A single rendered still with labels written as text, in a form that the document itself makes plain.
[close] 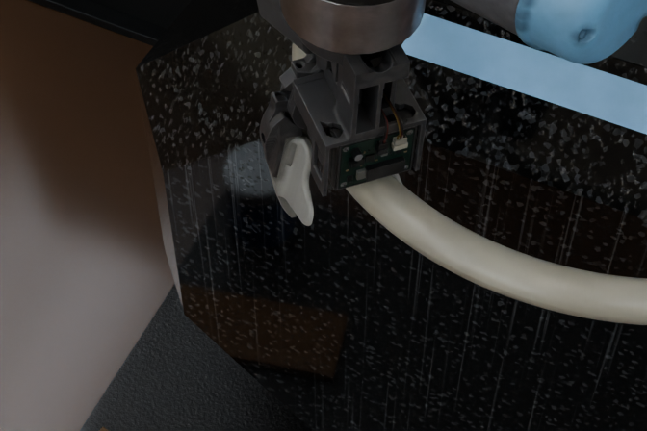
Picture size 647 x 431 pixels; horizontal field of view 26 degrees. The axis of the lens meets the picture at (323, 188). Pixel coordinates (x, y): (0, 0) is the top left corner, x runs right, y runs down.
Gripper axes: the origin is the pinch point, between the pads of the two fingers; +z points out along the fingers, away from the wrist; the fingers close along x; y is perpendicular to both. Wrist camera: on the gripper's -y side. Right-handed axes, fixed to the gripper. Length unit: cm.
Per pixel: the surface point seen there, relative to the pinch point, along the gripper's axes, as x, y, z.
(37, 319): -19, -54, 85
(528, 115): 20.8, -6.2, 6.3
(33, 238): -16, -68, 85
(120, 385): -11, -39, 84
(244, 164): 1.0, -22.5, 23.3
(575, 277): 9.3, 18.7, -8.8
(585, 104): 24.9, -4.3, 4.3
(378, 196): 0.3, 7.9, -7.9
